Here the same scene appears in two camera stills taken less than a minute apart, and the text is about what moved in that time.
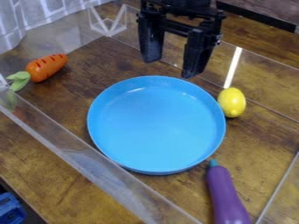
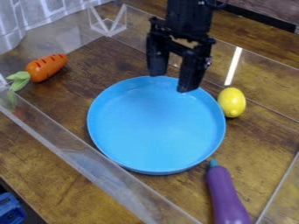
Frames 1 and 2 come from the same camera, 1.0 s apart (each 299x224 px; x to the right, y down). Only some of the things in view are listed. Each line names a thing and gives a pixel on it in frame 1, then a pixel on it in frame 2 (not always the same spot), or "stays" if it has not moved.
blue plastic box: x=12 y=213 stays
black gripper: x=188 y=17 -> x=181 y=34
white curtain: x=20 y=15 stays
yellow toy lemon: x=231 y=100 stays
